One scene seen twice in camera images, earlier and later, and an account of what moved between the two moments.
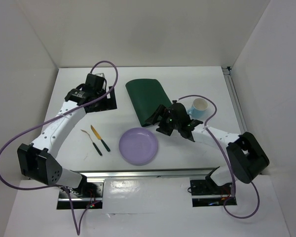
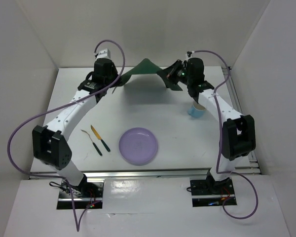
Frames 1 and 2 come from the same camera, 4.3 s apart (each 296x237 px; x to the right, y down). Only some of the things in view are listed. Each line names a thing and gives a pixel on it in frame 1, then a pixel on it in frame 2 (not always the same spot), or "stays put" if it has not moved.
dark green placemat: [147, 96] → [146, 66]
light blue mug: [198, 109] stays put
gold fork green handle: [99, 152] stays put
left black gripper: [109, 104] → [112, 69]
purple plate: [138, 146] stays put
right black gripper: [162, 111] → [171, 71]
